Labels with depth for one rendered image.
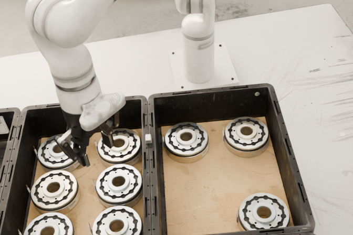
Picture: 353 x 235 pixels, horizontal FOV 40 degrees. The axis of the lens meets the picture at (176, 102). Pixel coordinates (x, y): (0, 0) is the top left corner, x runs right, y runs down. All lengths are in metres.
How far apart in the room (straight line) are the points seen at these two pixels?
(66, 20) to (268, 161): 0.62
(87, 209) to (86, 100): 0.35
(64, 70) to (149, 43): 0.93
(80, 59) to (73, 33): 0.07
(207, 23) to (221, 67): 0.24
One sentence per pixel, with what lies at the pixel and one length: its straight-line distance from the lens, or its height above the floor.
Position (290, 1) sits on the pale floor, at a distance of 3.16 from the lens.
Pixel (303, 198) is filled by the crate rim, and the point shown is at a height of 0.93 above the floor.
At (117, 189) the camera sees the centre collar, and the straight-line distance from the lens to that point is 1.08.
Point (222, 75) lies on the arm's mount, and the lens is 1.49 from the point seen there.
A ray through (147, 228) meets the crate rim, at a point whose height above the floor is 0.93.
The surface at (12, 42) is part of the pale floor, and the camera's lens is 3.10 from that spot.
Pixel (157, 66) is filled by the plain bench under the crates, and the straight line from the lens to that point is 1.59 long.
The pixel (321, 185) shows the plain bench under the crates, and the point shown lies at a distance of 1.29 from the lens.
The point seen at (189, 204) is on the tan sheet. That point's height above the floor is 0.83.
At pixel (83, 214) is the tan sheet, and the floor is 0.83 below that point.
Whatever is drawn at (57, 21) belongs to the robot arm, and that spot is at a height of 1.34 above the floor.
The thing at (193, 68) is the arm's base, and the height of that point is 0.80.
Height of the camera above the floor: 1.73
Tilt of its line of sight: 45 degrees down
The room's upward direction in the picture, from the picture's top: 6 degrees counter-clockwise
